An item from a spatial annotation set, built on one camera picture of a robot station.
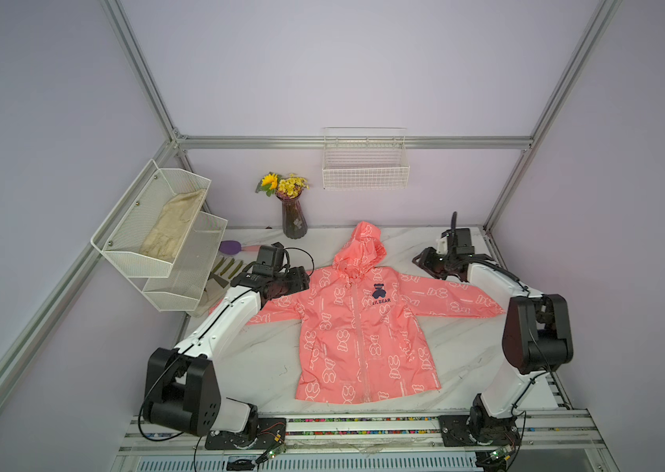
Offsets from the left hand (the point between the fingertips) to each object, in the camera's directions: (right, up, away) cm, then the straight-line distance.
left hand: (299, 284), depth 86 cm
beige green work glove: (-32, +3, +22) cm, 38 cm away
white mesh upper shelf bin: (-42, +15, -7) cm, 45 cm away
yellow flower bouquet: (-5, +33, +15) cm, 36 cm away
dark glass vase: (-6, +22, +25) cm, 33 cm away
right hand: (+39, +5, +10) cm, 40 cm away
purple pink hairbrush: (-32, +12, +31) cm, 47 cm away
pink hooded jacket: (+20, -16, +4) cm, 26 cm away
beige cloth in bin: (-34, +17, -6) cm, 39 cm away
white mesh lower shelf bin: (-43, -3, +15) cm, 46 cm away
